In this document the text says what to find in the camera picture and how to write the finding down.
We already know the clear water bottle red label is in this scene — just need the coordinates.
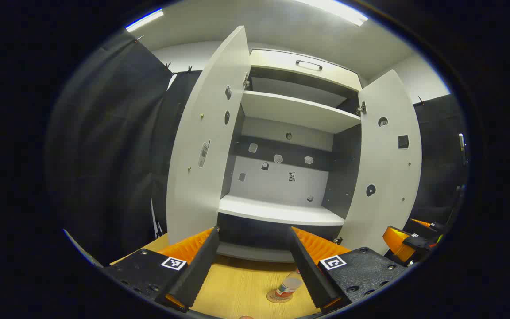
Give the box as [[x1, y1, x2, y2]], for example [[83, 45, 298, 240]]
[[275, 268, 303, 298]]

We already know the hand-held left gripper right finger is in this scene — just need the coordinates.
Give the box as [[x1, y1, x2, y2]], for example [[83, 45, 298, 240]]
[[287, 226, 408, 314]]

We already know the black backdrop cloth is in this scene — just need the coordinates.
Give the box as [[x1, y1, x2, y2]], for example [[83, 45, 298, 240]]
[[408, 93, 470, 226], [47, 31, 202, 266]]

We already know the round wooden coaster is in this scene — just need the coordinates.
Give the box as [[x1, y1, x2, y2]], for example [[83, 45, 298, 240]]
[[266, 288, 294, 304]]

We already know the ceiling light strip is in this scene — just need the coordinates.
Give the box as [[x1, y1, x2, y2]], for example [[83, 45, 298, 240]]
[[125, 8, 165, 32]]

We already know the white cabinet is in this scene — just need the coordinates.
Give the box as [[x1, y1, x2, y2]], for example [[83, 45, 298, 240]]
[[217, 48, 364, 263]]

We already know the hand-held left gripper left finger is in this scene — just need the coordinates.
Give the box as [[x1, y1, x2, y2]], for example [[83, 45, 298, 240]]
[[102, 227, 220, 313]]

